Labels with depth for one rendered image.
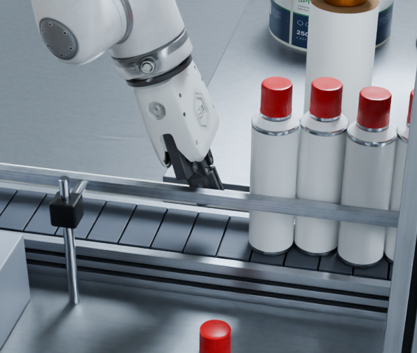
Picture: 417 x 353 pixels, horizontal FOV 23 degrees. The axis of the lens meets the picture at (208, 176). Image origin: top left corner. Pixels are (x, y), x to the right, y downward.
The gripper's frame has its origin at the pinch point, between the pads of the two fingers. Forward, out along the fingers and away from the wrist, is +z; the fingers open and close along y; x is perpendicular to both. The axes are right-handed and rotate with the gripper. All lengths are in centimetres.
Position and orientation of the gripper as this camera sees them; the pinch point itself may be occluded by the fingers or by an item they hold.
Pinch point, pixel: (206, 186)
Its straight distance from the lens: 115.4
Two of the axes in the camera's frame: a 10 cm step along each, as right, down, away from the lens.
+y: 2.2, -5.2, 8.3
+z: 3.3, 8.4, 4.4
